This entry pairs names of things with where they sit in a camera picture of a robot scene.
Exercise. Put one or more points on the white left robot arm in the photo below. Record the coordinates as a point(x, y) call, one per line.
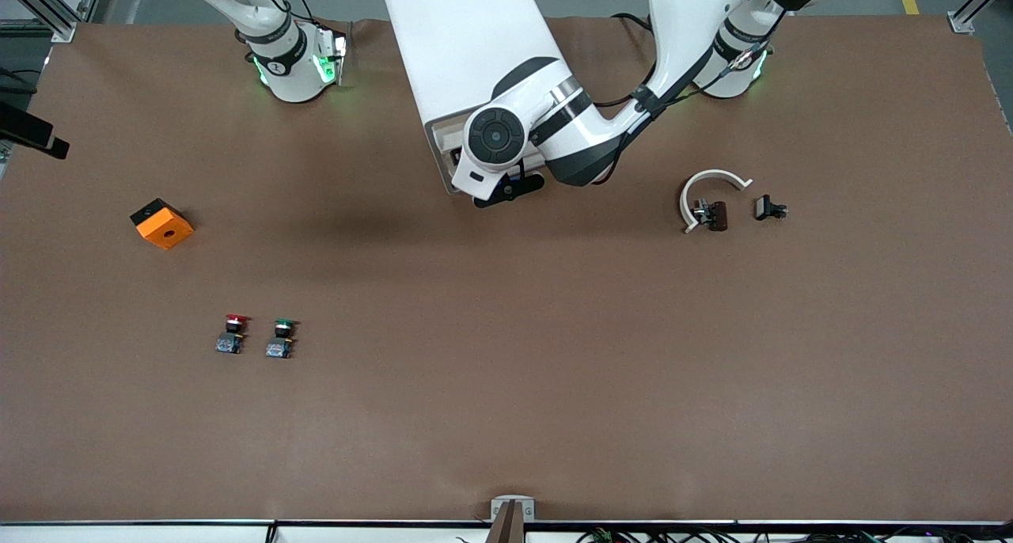
point(681, 20)

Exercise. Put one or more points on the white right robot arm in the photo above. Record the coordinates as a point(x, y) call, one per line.
point(293, 76)

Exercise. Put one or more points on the orange box with hole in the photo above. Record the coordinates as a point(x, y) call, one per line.
point(166, 230)

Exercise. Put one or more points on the brown table mat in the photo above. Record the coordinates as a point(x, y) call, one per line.
point(506, 385)

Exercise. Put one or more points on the small brown component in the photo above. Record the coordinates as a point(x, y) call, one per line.
point(718, 215)

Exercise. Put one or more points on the small black component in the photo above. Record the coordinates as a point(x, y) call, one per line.
point(764, 206)

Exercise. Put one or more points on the brown beam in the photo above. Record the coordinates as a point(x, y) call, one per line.
point(506, 527)

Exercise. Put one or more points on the aluminium frame profile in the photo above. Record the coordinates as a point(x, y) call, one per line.
point(59, 27)
point(961, 22)

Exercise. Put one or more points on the green push button switch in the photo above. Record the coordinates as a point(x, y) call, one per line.
point(278, 347)

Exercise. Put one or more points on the red push button switch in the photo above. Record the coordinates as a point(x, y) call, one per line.
point(230, 341)

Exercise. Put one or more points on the grey metal bracket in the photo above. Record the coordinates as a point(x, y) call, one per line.
point(529, 511)

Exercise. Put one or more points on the white table edge rail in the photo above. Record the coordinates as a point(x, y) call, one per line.
point(158, 533)

